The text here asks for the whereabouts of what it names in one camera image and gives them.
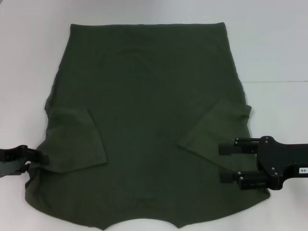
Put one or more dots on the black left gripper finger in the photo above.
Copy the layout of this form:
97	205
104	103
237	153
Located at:
38	157

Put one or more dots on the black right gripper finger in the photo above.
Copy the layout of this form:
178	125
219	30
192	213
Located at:
250	183
234	149

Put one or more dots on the dark green shirt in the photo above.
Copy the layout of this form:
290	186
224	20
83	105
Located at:
149	108

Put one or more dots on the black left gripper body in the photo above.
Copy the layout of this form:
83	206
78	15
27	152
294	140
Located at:
12	161

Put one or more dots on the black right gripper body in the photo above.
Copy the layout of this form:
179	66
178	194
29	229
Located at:
281	161

